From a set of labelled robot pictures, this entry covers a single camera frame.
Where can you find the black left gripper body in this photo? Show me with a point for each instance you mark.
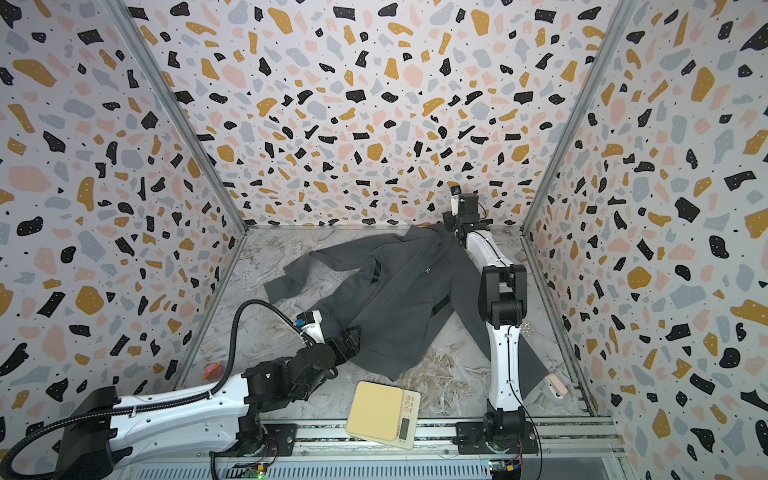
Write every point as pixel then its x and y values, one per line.
pixel 342 356

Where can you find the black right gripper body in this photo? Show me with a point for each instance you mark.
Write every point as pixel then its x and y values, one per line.
pixel 452 222

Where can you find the dark grey zip jacket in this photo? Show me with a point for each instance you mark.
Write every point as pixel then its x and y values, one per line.
pixel 401 291

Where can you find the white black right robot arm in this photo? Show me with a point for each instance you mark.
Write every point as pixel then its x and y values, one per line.
pixel 502 306

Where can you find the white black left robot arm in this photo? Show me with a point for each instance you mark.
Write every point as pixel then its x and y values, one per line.
pixel 107 431

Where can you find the cream kitchen scale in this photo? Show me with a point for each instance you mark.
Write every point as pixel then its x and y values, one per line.
pixel 384 414

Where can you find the small pink orange object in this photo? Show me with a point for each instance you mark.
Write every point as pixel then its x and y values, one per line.
pixel 213 372

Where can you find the small pink white object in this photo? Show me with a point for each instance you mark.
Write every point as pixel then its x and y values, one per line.
pixel 556 386

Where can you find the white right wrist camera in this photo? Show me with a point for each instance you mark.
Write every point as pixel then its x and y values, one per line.
pixel 456 193

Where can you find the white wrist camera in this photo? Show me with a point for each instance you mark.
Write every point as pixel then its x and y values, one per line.
pixel 309 323
pixel 456 193

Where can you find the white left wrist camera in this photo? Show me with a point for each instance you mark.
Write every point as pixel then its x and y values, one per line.
pixel 309 323

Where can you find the aluminium corner post right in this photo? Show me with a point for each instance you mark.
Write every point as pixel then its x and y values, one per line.
pixel 616 27

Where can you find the aluminium corner post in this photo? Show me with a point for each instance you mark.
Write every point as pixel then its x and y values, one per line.
pixel 616 27
pixel 122 20

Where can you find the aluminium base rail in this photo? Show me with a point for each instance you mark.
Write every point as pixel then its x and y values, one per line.
pixel 557 448

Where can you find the aluminium corner post left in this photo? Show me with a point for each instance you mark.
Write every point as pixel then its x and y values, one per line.
pixel 122 20

